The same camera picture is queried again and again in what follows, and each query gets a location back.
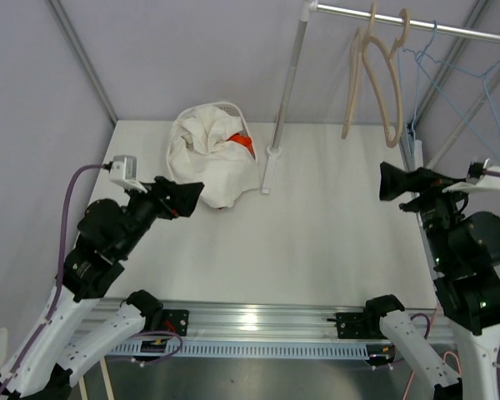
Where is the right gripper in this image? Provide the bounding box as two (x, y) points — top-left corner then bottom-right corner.
(377, 161), (477, 267)

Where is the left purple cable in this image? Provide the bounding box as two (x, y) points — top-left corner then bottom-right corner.
(0, 164), (184, 400)

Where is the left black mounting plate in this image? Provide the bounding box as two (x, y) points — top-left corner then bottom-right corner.
(143, 308), (190, 337)

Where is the white t shirt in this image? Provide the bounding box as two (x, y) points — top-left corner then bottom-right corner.
(165, 102), (245, 208)

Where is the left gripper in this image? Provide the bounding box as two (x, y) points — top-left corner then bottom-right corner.
(117, 175), (204, 258)

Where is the black mounting plate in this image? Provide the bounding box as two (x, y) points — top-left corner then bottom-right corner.
(143, 308), (190, 337)
(326, 312), (384, 340)

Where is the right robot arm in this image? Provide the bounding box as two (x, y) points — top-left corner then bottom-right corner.
(362, 162), (500, 399)

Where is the orange t shirt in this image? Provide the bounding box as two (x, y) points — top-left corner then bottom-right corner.
(228, 133), (254, 155)

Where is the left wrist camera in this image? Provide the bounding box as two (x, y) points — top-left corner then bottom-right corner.
(109, 155), (147, 193)

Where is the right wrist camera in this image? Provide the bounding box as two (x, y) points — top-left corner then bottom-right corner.
(442, 158), (500, 194)

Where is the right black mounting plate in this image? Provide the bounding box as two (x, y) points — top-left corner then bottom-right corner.
(326, 312), (384, 340)

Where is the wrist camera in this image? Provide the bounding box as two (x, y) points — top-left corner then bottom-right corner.
(109, 155), (147, 193)
(442, 158), (500, 194)

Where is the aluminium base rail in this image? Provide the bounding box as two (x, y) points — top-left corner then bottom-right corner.
(72, 302), (459, 345)

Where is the white perforated plastic basket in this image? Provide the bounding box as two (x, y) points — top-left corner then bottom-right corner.
(212, 100), (262, 193)

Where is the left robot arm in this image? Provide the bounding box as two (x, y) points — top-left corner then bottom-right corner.
(0, 177), (204, 399)

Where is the pink hanger on floor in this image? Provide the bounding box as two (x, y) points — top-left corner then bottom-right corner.
(402, 306), (462, 400)

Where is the white clothes rack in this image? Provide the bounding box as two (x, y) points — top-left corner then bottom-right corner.
(261, 1), (500, 194)

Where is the white slotted cable duct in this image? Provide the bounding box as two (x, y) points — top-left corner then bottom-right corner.
(109, 339), (394, 360)

